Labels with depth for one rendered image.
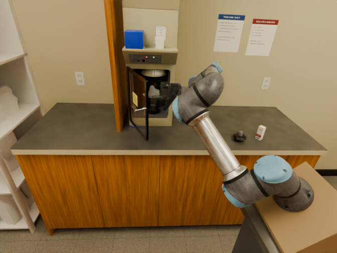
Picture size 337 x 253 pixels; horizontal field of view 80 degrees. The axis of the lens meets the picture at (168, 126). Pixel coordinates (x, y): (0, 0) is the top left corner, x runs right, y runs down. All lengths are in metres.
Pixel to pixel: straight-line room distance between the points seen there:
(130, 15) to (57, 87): 1.02
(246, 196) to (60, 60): 1.70
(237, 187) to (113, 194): 1.02
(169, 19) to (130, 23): 0.23
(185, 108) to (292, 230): 0.63
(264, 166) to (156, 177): 0.85
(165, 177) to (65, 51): 1.28
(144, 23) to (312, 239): 1.28
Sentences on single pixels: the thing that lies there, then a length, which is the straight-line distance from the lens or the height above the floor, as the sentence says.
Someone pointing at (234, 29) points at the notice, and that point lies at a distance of 1.87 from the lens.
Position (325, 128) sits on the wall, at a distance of 2.74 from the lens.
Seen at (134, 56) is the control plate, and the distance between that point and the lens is 1.28.
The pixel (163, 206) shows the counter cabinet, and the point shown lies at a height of 0.36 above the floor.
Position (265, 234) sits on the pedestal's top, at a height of 0.94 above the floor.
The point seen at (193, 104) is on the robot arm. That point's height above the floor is 1.38.
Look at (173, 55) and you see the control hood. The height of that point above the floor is 1.48.
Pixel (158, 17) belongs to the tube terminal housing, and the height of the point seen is 1.67.
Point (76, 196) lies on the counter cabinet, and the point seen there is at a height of 0.49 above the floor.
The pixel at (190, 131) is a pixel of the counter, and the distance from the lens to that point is 1.50.
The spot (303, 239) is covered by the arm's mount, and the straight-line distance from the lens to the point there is 0.97.
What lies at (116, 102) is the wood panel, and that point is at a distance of 1.37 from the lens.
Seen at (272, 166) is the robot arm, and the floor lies 1.24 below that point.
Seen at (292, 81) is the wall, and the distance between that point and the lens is 2.23.
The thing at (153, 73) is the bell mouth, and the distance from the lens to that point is 1.40.
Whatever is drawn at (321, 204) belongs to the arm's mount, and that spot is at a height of 1.11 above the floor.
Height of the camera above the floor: 1.72
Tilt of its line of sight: 30 degrees down
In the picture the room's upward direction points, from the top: 3 degrees clockwise
